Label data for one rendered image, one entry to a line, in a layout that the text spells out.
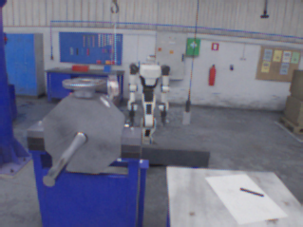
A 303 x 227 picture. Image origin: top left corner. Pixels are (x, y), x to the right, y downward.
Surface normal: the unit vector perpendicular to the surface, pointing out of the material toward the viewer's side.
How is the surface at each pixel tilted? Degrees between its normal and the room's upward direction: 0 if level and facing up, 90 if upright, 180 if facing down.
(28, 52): 90
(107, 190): 90
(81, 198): 90
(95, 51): 90
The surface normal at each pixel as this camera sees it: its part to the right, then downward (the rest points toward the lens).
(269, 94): -0.07, 0.31
